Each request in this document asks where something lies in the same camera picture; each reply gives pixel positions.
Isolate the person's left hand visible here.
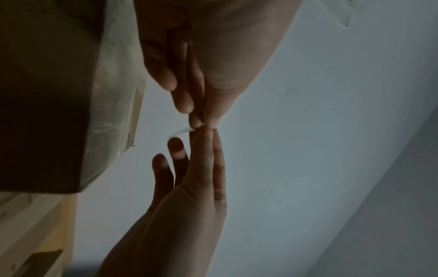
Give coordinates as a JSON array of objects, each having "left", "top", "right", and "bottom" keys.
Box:
[{"left": 133, "top": 0, "right": 302, "bottom": 129}]

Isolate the person's right hand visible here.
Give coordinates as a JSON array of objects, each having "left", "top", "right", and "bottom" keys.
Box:
[{"left": 109, "top": 128, "right": 228, "bottom": 251}]

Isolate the small clear tape strip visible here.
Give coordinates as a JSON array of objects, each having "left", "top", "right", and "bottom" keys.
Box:
[{"left": 168, "top": 126, "right": 196, "bottom": 140}]

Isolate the person's right forearm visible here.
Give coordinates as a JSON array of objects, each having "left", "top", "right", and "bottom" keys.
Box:
[{"left": 97, "top": 249, "right": 216, "bottom": 277}]

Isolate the light wooden furniture piece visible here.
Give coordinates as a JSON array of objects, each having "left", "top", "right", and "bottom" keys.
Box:
[{"left": 0, "top": 191, "right": 78, "bottom": 277}]

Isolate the plastic-wrapped brown cardboard box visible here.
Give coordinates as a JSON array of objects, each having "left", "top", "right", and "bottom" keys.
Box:
[{"left": 0, "top": 0, "right": 148, "bottom": 195}]

